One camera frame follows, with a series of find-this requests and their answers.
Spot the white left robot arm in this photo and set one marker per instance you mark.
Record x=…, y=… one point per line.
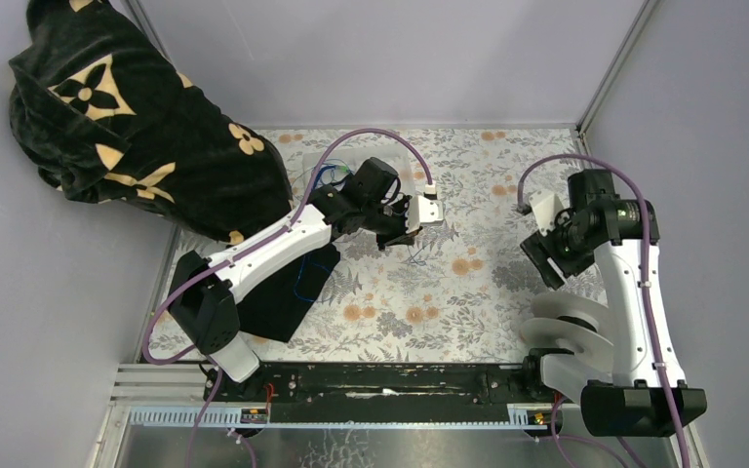
x=206, y=291

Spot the aluminium frame rails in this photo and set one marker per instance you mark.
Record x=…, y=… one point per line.
x=172, y=396

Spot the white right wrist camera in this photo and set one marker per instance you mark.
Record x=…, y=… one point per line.
x=544, y=206

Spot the white perforated spool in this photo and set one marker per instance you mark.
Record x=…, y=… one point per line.
x=575, y=323

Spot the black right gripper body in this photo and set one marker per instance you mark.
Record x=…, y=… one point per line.
x=561, y=244

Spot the black folded cloth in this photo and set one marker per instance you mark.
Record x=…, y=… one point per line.
x=277, y=306

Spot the black patterned plush blanket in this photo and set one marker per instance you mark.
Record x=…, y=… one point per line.
x=104, y=116

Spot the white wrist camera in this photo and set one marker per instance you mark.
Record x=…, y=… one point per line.
x=544, y=206
x=425, y=209

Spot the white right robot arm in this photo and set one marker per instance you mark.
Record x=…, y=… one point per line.
x=646, y=393

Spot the coiled blue cable green tie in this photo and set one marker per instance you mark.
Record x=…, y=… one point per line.
x=332, y=175

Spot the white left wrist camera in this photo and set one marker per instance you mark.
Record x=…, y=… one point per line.
x=425, y=209

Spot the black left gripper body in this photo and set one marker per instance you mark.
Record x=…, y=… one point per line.
x=388, y=222

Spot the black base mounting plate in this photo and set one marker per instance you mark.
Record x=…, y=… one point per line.
x=390, y=394

